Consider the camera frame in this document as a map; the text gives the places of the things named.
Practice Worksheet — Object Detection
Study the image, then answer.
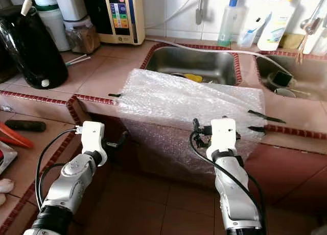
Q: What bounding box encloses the yellow plastic jug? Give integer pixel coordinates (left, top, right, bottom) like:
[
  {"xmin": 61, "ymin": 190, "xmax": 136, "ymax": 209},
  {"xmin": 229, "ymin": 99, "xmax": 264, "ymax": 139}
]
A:
[{"xmin": 183, "ymin": 73, "xmax": 205, "ymax": 83}]

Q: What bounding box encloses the clear bubble wrap sheet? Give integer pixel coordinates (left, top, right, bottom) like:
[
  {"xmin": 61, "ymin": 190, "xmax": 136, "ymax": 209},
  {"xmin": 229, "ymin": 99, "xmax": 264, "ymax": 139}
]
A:
[{"xmin": 116, "ymin": 68, "xmax": 266, "ymax": 177}]

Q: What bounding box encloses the stainless steel sink basin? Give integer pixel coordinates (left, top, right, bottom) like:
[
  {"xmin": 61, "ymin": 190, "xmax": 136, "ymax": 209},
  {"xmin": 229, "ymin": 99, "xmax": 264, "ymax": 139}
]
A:
[{"xmin": 144, "ymin": 45, "xmax": 238, "ymax": 86}]

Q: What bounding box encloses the thin white stick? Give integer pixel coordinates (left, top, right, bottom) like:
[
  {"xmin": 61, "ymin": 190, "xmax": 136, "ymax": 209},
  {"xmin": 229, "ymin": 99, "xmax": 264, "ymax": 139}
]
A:
[
  {"xmin": 64, "ymin": 55, "xmax": 86, "ymax": 63},
  {"xmin": 65, "ymin": 57, "xmax": 90, "ymax": 67}
]

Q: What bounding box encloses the small steel bowl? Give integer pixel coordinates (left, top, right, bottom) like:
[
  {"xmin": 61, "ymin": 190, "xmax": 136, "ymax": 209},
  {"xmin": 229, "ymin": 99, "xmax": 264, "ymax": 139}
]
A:
[{"xmin": 273, "ymin": 88, "xmax": 298, "ymax": 99}]

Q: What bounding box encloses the dark green cup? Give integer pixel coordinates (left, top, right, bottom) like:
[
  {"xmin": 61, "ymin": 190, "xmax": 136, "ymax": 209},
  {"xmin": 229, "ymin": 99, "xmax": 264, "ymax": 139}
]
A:
[{"xmin": 267, "ymin": 70, "xmax": 296, "ymax": 91}]

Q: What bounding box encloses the metal tray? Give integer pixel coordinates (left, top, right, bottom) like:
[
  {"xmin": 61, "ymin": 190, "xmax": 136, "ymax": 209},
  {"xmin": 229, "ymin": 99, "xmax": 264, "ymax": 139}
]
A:
[{"xmin": 0, "ymin": 140, "xmax": 17, "ymax": 174}]

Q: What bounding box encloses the clear plastic cup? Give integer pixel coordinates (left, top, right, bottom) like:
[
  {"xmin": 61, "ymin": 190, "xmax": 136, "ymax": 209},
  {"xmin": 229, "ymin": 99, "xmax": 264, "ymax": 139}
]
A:
[{"xmin": 237, "ymin": 26, "xmax": 259, "ymax": 48}]

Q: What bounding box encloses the jar with brown contents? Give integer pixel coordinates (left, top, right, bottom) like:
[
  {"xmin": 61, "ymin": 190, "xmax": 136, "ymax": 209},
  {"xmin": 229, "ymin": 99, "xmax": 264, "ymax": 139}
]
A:
[{"xmin": 64, "ymin": 18, "xmax": 102, "ymax": 55}]

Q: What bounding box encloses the clear bottle blue cap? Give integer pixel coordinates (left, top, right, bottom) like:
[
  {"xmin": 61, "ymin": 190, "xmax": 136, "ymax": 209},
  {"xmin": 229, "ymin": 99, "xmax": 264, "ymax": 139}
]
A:
[{"xmin": 216, "ymin": 0, "xmax": 241, "ymax": 48}]

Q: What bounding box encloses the cream water ionizer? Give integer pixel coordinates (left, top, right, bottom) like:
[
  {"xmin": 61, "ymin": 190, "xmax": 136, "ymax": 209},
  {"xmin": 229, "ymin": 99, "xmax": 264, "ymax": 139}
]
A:
[{"xmin": 82, "ymin": 0, "xmax": 146, "ymax": 45}]

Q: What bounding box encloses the small steel sink basin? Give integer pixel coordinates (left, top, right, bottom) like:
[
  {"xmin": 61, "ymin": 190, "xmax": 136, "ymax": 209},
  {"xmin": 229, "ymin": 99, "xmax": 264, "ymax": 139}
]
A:
[{"xmin": 255, "ymin": 54, "xmax": 327, "ymax": 100}]

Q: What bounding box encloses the white detergent bottle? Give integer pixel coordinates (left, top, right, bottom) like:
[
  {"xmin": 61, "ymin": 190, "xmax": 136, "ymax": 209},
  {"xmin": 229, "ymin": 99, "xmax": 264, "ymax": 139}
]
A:
[{"xmin": 256, "ymin": 0, "xmax": 298, "ymax": 52}]

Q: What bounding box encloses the black kettle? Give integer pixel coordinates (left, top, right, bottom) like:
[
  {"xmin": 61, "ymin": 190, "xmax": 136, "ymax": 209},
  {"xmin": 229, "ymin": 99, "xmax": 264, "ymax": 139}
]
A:
[{"xmin": 0, "ymin": 5, "xmax": 68, "ymax": 90}]

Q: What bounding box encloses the tan sponge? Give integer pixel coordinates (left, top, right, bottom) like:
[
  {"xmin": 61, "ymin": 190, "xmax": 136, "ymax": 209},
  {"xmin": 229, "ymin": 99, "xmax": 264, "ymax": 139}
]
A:
[{"xmin": 278, "ymin": 33, "xmax": 306, "ymax": 51}]

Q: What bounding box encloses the white canister green band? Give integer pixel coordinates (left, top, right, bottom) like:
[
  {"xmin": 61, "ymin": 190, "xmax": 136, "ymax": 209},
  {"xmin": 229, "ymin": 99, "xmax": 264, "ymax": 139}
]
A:
[{"xmin": 33, "ymin": 0, "xmax": 69, "ymax": 53}]

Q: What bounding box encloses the white filter housing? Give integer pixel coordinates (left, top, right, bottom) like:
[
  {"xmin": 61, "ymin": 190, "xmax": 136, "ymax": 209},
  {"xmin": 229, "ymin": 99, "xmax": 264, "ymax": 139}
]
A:
[{"xmin": 54, "ymin": 0, "xmax": 88, "ymax": 22}]

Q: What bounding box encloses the hanging metal utensil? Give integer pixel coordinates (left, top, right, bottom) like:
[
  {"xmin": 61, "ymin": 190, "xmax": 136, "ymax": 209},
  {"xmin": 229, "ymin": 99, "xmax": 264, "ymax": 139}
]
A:
[{"xmin": 296, "ymin": 15, "xmax": 325, "ymax": 64}]

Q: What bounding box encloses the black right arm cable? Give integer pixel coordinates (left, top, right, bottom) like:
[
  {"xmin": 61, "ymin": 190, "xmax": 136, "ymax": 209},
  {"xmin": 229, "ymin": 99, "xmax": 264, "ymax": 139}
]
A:
[{"xmin": 189, "ymin": 117, "xmax": 267, "ymax": 233}]

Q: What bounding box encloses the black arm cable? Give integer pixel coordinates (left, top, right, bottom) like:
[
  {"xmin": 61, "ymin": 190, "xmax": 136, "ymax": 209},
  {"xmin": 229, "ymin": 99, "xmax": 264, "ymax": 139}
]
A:
[
  {"xmin": 189, "ymin": 117, "xmax": 267, "ymax": 233},
  {"xmin": 40, "ymin": 163, "xmax": 64, "ymax": 195},
  {"xmin": 35, "ymin": 129, "xmax": 85, "ymax": 210}
]

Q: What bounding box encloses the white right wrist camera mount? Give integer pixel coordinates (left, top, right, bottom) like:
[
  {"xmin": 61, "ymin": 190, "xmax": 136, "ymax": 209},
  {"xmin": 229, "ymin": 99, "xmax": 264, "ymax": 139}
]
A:
[{"xmin": 209, "ymin": 119, "xmax": 238, "ymax": 153}]

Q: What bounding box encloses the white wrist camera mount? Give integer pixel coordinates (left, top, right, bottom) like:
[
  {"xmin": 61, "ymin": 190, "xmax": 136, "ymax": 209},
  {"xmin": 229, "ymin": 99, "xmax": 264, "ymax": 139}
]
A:
[
  {"xmin": 209, "ymin": 119, "xmax": 238, "ymax": 153},
  {"xmin": 79, "ymin": 121, "xmax": 108, "ymax": 155}
]

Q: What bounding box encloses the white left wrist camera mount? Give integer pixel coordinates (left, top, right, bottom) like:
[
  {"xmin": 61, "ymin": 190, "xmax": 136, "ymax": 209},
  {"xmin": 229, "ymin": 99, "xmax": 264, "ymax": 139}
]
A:
[{"xmin": 79, "ymin": 121, "xmax": 108, "ymax": 155}]

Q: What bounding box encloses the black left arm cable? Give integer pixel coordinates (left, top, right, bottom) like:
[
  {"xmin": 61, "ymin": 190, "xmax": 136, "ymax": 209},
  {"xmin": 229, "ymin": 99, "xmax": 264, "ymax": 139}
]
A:
[
  {"xmin": 40, "ymin": 163, "xmax": 64, "ymax": 195},
  {"xmin": 35, "ymin": 129, "xmax": 85, "ymax": 210}
]

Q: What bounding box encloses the black cylindrical handle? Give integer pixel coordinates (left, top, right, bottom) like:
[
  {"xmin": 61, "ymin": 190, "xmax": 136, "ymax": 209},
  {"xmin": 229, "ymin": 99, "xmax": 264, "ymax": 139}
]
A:
[{"xmin": 5, "ymin": 120, "xmax": 46, "ymax": 132}]

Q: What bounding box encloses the orange plastic handle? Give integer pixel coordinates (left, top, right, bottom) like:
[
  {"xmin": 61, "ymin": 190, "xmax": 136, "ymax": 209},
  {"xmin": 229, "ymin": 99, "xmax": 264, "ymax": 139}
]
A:
[{"xmin": 0, "ymin": 122, "xmax": 34, "ymax": 150}]

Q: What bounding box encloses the thin white hose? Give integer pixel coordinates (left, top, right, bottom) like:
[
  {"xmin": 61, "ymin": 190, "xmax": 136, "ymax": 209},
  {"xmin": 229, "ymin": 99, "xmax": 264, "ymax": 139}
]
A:
[{"xmin": 144, "ymin": 0, "xmax": 200, "ymax": 30}]

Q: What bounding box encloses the grey wall faucet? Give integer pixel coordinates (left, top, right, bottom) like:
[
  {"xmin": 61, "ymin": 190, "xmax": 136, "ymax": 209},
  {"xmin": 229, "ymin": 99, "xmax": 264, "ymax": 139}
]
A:
[{"xmin": 194, "ymin": 0, "xmax": 210, "ymax": 25}]

